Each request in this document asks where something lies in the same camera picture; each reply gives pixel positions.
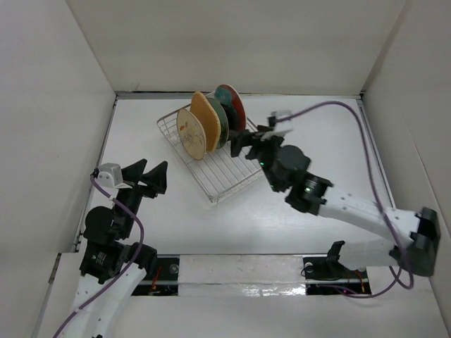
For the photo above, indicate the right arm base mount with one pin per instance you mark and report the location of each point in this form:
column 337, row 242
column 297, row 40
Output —
column 325, row 276

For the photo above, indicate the light green flower bowl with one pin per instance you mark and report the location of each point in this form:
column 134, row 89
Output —
column 223, row 120

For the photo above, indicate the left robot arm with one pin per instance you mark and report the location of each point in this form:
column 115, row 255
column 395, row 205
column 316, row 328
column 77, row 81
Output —
column 116, row 259

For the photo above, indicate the wire dish rack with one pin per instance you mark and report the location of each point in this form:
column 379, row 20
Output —
column 218, row 174

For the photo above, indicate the red and teal floral plate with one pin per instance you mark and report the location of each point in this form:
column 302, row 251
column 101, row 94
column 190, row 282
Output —
column 225, row 94

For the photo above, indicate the round wooden plate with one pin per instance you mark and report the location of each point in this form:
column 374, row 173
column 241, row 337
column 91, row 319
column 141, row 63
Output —
column 191, row 134

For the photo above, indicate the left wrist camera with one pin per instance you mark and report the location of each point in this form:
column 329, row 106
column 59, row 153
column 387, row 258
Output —
column 109, row 175

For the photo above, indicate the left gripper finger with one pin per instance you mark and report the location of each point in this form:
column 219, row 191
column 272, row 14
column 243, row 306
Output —
column 132, row 174
column 156, row 179

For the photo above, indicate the small black plate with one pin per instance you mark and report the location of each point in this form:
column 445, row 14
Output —
column 233, row 120

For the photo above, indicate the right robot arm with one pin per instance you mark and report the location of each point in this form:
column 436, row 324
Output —
column 408, row 239

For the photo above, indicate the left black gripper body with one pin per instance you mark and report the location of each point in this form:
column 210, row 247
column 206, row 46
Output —
column 133, row 196

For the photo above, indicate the woven bamboo square tray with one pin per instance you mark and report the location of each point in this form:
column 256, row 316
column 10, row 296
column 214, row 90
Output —
column 207, row 116

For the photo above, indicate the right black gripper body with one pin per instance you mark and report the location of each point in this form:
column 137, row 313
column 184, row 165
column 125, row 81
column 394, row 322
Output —
column 265, row 150

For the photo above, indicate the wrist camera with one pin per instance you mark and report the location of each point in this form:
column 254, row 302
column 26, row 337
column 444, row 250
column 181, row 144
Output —
column 279, row 124
column 109, row 175

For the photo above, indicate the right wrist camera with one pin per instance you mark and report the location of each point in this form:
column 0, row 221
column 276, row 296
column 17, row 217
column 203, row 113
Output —
column 279, row 124

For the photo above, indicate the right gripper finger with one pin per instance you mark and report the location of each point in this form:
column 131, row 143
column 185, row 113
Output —
column 259, row 131
column 238, row 142

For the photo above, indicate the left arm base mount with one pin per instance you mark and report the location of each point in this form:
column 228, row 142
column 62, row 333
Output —
column 163, row 281

